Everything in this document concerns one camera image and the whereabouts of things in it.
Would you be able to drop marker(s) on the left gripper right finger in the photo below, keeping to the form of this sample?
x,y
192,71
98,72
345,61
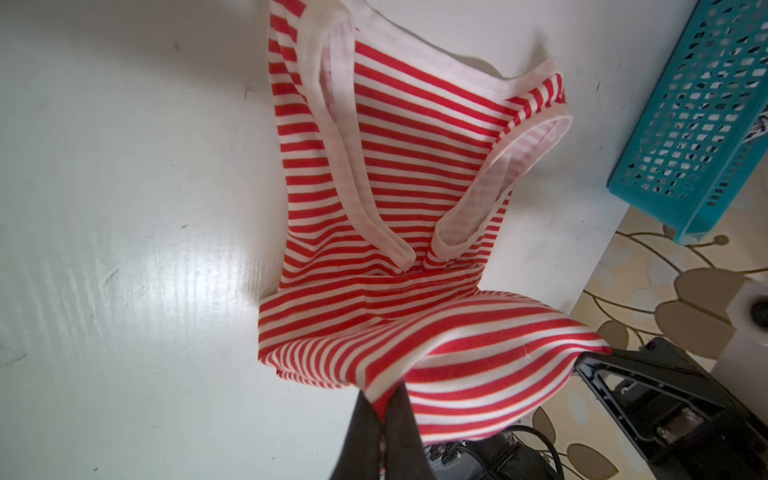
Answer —
x,y
405,456

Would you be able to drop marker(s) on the red white striped garment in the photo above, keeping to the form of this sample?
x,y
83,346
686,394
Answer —
x,y
400,161

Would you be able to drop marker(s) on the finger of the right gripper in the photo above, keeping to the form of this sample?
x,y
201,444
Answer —
x,y
677,416

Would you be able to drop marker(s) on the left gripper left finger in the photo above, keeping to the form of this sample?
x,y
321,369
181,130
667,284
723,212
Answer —
x,y
360,454

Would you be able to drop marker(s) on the black white striped garment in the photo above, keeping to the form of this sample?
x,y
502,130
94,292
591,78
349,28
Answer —
x,y
759,128

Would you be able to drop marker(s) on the teal plastic basket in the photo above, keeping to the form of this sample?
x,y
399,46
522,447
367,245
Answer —
x,y
686,161

